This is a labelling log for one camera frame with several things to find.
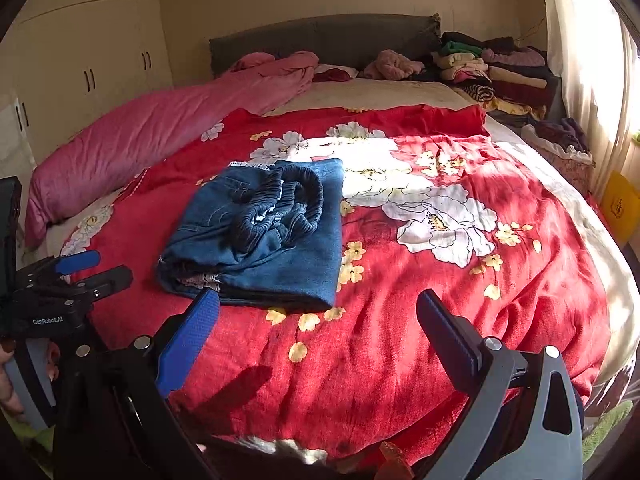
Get cream curtain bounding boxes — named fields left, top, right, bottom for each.
left=535, top=0, right=640, bottom=202

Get purple cloth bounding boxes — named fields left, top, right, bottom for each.
left=535, top=117, right=591, bottom=154

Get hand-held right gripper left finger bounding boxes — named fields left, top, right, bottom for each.
left=52, top=287, right=221, bottom=480

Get red floral blanket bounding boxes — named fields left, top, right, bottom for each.
left=60, top=105, right=614, bottom=467

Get pink fluffy garment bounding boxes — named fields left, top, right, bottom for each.
left=363, top=49, right=426, bottom=81

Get pink quilt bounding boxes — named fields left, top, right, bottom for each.
left=24, top=51, right=320, bottom=249

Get green fluffy clothing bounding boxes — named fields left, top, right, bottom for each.
left=7, top=400, right=635, bottom=467

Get yellow box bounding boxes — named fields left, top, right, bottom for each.
left=599, top=170, right=640, bottom=247

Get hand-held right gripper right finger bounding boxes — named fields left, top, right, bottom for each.
left=415, top=288, right=584, bottom=480

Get blue denim pants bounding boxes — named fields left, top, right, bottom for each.
left=156, top=158, right=346, bottom=314

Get person's left hand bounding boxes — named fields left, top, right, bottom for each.
left=0, top=349, right=24, bottom=417

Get dark red cloth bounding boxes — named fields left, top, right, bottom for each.
left=312, top=66, right=354, bottom=84

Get frilly laundry basket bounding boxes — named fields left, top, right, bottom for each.
left=520, top=124, right=596, bottom=197

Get grey headboard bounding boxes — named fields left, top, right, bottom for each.
left=208, top=13, right=442, bottom=79

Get pile of folded clothes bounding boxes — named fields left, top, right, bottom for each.
left=425, top=31, right=562, bottom=122

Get cream wardrobe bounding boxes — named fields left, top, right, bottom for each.
left=0, top=0, right=174, bottom=167

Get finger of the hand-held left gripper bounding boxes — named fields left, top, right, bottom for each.
left=16, top=249, right=102, bottom=286
left=29, top=266, right=134, bottom=311

